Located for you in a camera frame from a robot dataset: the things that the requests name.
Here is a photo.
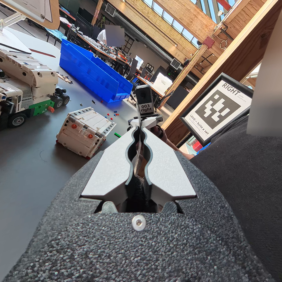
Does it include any group of small coloured studs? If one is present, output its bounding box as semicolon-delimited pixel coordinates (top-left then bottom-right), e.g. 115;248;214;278
101;100;120;120

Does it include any white green lego truck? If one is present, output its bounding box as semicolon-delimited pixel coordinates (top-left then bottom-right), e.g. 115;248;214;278
0;49;71;131

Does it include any blue plastic bin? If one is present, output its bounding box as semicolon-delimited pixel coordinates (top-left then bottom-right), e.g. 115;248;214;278
59;38;133;103

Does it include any white lego container body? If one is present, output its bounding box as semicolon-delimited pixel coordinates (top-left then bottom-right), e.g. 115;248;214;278
56;107;117;159

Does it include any wooden background desk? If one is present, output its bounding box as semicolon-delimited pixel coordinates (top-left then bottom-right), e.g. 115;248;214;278
135;75;168;109

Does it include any grey ventilation duct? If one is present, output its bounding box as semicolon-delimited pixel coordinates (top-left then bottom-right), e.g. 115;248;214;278
113;10;200;85

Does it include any person's dark clothing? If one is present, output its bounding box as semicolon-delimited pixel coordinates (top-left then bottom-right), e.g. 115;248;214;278
189;115;282;282

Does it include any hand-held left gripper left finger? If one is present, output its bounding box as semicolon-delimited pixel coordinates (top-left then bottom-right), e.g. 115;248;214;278
81;127;141;212

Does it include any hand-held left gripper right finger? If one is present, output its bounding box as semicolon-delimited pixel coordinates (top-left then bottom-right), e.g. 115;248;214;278
141;127;197;213

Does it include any long cluttered work table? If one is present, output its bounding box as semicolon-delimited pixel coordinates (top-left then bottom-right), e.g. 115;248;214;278
75;33;141;74

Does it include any black framed marker sign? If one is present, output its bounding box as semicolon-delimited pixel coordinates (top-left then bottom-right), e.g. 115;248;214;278
179;73;254;147

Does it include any white instruction sheet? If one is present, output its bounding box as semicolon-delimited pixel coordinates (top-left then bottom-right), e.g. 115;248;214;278
4;0;53;22

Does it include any instruction sign on stand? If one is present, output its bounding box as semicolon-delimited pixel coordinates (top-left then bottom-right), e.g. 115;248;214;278
0;0;60;55

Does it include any black office chair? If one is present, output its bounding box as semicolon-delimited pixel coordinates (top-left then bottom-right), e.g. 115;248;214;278
127;57;139;82

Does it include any person's right forearm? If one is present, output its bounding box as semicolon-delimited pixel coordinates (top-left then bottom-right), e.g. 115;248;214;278
165;140;195;160

